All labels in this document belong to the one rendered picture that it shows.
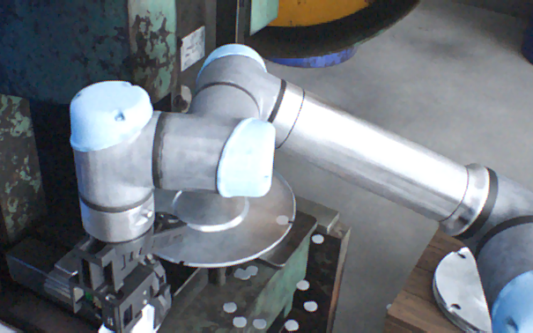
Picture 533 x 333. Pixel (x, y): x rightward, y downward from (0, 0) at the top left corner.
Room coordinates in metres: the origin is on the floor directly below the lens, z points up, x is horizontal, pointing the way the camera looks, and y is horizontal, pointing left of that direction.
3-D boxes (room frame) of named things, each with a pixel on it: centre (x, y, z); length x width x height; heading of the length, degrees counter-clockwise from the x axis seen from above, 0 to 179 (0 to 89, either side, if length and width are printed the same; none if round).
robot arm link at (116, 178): (0.53, 0.15, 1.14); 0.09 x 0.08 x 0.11; 89
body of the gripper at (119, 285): (0.52, 0.15, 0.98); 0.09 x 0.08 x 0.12; 154
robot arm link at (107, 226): (0.53, 0.15, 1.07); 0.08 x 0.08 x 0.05
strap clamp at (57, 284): (0.79, 0.28, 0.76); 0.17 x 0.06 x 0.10; 154
